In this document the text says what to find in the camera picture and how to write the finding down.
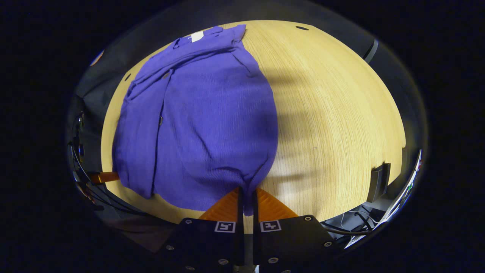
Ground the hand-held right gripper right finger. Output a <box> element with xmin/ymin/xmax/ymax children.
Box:
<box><xmin>252</xmin><ymin>187</ymin><xmax>341</xmax><ymax>273</ymax></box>

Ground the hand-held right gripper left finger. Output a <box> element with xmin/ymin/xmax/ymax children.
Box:
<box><xmin>157</xmin><ymin>187</ymin><xmax>245</xmax><ymax>273</ymax></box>

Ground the purple knit cardigan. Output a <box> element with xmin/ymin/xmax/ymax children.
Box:
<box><xmin>112</xmin><ymin>24</ymin><xmax>279</xmax><ymax>217</ymax></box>

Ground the white edged screen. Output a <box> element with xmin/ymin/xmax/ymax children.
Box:
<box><xmin>349</xmin><ymin>149</ymin><xmax>423</xmax><ymax>248</ymax></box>

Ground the bundle of black cables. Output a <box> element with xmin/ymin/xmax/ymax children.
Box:
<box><xmin>70</xmin><ymin>142</ymin><xmax>152</xmax><ymax>217</ymax></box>

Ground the black cable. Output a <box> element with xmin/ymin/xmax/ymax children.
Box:
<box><xmin>321</xmin><ymin>212</ymin><xmax>384</xmax><ymax>236</ymax></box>

